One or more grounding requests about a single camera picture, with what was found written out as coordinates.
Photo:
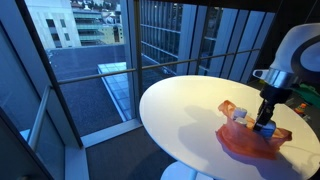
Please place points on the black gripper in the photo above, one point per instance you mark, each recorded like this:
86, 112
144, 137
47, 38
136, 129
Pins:
276, 95

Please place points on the blue object with white cap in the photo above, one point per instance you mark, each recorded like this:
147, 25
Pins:
268, 129

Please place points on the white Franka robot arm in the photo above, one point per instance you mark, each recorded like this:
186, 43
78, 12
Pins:
293, 53

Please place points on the orange plastic bag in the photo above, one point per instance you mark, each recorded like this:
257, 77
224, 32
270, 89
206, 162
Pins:
246, 141

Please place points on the small white capped container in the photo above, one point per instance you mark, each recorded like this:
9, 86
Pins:
241, 121

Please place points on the small orange bottle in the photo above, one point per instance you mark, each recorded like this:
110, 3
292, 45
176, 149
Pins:
301, 109

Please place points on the horizontal metal handrail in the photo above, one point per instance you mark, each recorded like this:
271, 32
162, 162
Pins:
100, 75

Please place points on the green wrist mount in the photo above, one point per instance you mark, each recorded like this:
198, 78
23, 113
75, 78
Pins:
310, 95

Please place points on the white table pedestal base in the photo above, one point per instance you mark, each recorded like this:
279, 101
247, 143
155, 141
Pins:
178, 172

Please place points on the slanted metal handrail post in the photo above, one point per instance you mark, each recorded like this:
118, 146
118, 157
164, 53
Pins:
38, 118

